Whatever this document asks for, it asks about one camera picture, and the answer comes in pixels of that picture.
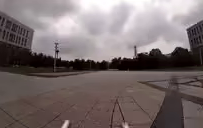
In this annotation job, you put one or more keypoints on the grey building with window grid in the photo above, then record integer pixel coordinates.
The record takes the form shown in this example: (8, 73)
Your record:
(202, 36)

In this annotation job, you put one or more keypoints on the low raised kerb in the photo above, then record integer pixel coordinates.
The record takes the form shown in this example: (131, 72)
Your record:
(55, 74)

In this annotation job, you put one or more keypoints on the grass strip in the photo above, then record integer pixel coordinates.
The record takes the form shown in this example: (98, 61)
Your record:
(19, 69)

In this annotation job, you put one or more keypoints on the grey paved plaza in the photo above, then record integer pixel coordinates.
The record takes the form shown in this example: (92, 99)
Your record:
(89, 90)

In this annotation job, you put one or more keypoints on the thin distant tower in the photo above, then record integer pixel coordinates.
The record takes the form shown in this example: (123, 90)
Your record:
(135, 51)

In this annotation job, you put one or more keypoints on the row of dark trees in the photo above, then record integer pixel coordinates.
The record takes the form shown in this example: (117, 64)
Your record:
(149, 60)

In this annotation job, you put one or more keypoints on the pale building with window grid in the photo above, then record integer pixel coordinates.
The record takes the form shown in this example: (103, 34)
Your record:
(9, 33)

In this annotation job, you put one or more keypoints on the floodlight pole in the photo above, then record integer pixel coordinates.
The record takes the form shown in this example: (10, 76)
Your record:
(56, 56)

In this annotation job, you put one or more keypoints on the robot's own part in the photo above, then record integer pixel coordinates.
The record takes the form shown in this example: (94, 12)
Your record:
(65, 124)
(125, 125)

